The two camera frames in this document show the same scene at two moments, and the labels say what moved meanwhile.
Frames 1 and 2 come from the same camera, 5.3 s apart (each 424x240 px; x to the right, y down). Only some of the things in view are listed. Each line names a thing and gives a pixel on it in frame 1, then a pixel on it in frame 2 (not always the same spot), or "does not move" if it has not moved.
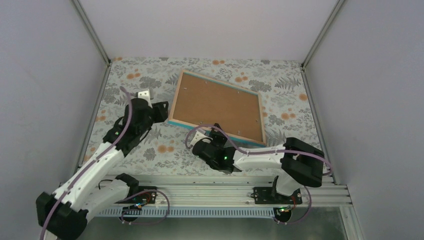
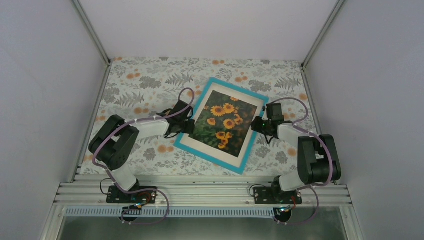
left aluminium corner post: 83,16 does not move
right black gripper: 215,133 -> 255,126
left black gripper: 162,114 -> 190,129
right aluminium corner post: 322,34 does not move
